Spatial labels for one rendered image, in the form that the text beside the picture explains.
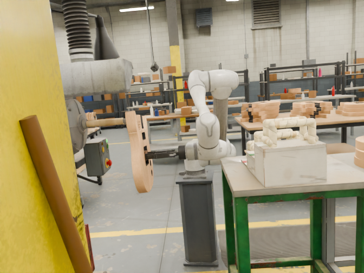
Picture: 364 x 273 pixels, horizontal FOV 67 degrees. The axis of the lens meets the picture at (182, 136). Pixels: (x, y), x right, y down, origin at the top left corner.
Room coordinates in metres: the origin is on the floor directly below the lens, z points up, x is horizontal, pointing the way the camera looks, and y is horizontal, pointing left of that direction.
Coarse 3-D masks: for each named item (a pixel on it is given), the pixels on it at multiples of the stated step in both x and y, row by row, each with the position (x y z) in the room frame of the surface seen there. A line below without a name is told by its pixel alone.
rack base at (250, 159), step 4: (248, 152) 1.42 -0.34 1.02; (252, 152) 1.41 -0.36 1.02; (248, 156) 1.40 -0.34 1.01; (252, 156) 1.33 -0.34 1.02; (248, 160) 1.41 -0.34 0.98; (252, 160) 1.32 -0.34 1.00; (248, 164) 1.41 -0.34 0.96; (252, 164) 1.32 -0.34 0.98; (248, 168) 1.41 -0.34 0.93; (252, 168) 1.32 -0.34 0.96; (252, 172) 1.33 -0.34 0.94
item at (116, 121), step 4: (92, 120) 1.36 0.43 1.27; (96, 120) 1.36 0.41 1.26; (100, 120) 1.36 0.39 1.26; (104, 120) 1.36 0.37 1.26; (108, 120) 1.35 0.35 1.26; (112, 120) 1.35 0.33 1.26; (116, 120) 1.35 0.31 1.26; (120, 120) 1.35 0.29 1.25; (88, 124) 1.35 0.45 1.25; (92, 124) 1.35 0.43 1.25; (96, 124) 1.35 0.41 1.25; (100, 124) 1.35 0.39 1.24; (104, 124) 1.35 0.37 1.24; (108, 124) 1.35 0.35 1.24; (112, 124) 1.35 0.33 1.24; (116, 124) 1.36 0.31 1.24; (120, 124) 1.36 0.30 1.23
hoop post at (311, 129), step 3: (312, 123) 1.15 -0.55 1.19; (315, 123) 1.15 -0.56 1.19; (309, 126) 1.16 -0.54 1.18; (312, 126) 1.15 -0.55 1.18; (315, 126) 1.15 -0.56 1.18; (309, 129) 1.16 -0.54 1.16; (312, 129) 1.15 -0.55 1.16; (315, 129) 1.15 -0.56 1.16; (309, 132) 1.16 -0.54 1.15; (312, 132) 1.15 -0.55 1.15; (315, 132) 1.15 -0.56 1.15; (309, 135) 1.16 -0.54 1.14; (312, 135) 1.15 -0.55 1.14; (315, 135) 1.15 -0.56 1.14; (309, 138) 1.16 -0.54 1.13; (312, 138) 1.15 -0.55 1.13; (309, 141) 1.16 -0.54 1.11; (312, 141) 1.15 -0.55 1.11; (315, 141) 1.15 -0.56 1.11
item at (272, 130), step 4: (272, 128) 1.15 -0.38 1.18; (276, 128) 1.15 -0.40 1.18; (272, 132) 1.15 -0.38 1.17; (276, 132) 1.15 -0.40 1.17; (272, 136) 1.15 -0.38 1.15; (276, 136) 1.15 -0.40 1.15; (272, 140) 1.15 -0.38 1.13; (276, 140) 1.15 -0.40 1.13; (272, 144) 1.15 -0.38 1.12; (276, 144) 1.15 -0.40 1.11
